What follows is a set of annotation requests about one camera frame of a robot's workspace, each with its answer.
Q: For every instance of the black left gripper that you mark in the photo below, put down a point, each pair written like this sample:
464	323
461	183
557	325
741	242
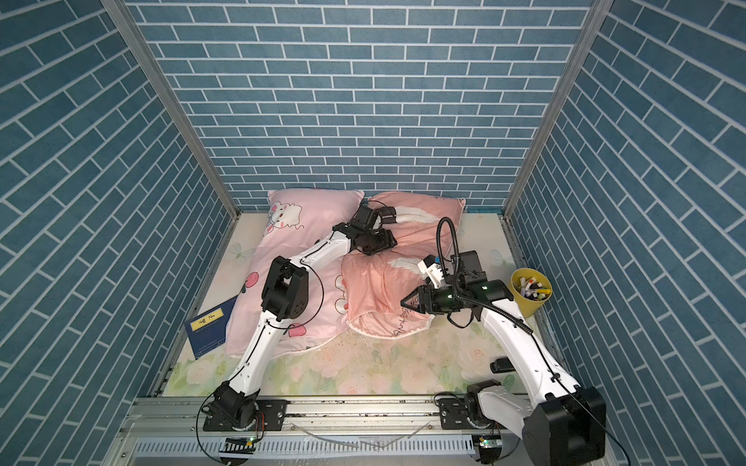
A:
384	241

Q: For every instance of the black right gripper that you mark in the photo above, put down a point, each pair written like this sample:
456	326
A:
423	291

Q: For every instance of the salmon pink feather pillow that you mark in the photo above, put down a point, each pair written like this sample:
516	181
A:
376	284

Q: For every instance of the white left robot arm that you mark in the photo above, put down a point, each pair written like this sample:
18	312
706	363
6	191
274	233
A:
285	294

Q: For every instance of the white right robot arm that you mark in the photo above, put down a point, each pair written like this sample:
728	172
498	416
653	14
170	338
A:
559	422

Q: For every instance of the black small remote device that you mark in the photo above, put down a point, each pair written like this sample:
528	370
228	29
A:
502	365

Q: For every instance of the yellow pen cup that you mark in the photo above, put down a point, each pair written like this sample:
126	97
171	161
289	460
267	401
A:
531	290

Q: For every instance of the blue notebook yellow label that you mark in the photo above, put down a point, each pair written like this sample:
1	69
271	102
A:
207	331

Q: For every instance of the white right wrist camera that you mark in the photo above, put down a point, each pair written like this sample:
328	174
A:
432	269

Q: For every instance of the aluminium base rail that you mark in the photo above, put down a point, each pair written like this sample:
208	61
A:
310	430

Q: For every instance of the silver corner frame post right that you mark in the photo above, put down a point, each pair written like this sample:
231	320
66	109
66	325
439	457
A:
576	59

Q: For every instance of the silver corner frame post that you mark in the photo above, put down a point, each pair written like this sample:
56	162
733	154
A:
576	59
137	43

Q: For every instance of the silver corner frame post left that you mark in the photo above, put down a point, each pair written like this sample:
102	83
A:
137	43

